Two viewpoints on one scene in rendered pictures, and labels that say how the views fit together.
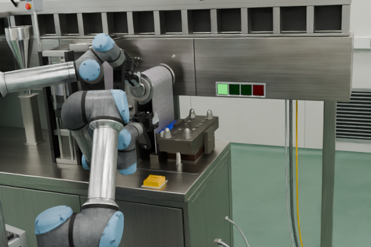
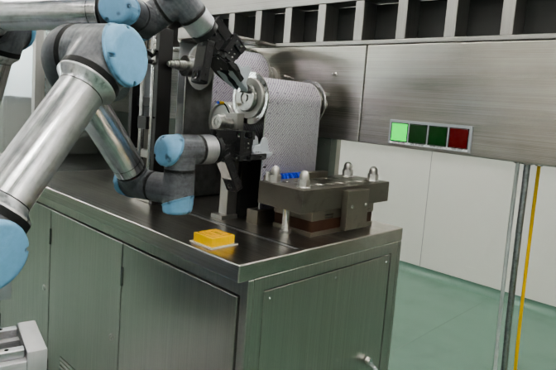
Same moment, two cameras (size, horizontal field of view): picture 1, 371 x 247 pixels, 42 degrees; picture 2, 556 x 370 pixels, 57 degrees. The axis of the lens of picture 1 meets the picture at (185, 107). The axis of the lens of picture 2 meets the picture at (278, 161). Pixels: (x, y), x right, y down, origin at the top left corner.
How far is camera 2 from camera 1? 102 cm
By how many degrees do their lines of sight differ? 23
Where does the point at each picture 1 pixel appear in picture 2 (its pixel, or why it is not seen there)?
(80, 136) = not seen: hidden behind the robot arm
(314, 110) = not seen: outside the picture
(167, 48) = (328, 63)
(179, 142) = (285, 190)
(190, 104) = (424, 217)
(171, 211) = (223, 298)
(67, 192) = (112, 235)
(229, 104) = (478, 226)
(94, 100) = (75, 31)
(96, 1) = not seen: outside the picture
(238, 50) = (434, 64)
